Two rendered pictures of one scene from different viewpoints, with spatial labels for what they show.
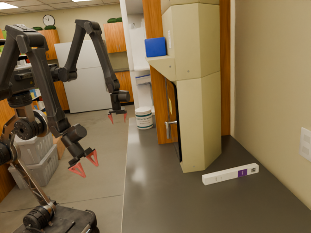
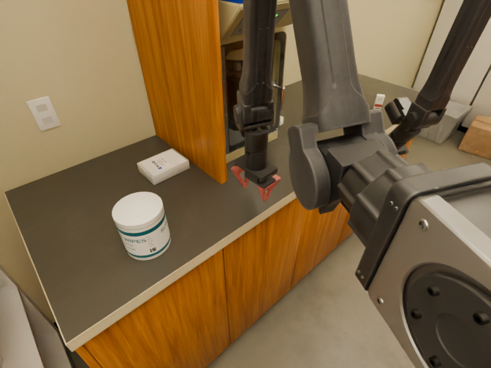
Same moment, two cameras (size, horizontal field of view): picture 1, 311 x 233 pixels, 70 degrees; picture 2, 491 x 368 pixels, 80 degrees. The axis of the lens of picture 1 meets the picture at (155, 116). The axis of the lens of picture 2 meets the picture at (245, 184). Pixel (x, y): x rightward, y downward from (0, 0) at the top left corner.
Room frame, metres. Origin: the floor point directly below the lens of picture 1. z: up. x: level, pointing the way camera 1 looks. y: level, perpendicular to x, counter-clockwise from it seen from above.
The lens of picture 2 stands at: (1.82, 0.71, 1.64)
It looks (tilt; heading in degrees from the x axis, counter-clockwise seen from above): 40 degrees down; 231
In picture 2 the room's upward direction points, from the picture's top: straight up
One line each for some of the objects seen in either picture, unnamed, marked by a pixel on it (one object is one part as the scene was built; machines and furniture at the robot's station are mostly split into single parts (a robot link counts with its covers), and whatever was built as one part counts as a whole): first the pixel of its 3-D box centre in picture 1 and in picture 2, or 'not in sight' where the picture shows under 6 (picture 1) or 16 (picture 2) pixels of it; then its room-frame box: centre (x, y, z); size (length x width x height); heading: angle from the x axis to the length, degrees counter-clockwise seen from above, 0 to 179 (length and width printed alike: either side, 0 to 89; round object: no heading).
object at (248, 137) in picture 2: (115, 97); (255, 136); (1.41, 0.24, 1.27); 0.07 x 0.06 x 0.07; 67
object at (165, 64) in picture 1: (158, 67); (267, 15); (1.12, -0.04, 1.46); 0.32 x 0.11 x 0.10; 3
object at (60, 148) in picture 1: (51, 148); not in sight; (3.30, 1.73, 0.14); 0.41 x 0.32 x 0.28; 9
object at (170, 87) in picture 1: (172, 117); (253, 95); (1.13, -0.09, 1.19); 0.30 x 0.01 x 0.40; 3
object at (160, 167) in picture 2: not in sight; (164, 165); (1.48, -0.21, 0.96); 0.16 x 0.12 x 0.04; 3
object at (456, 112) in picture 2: not in sight; (428, 116); (-1.58, -0.32, 0.17); 0.60 x 0.42 x 0.33; 91
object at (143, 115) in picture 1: (144, 118); (143, 225); (1.69, 0.09, 1.02); 0.13 x 0.13 x 0.15
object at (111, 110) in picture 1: (116, 106); (256, 158); (1.41, 0.25, 1.21); 0.10 x 0.07 x 0.07; 95
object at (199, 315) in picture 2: not in sight; (264, 206); (0.96, -0.17, 0.45); 2.05 x 0.67 x 0.90; 3
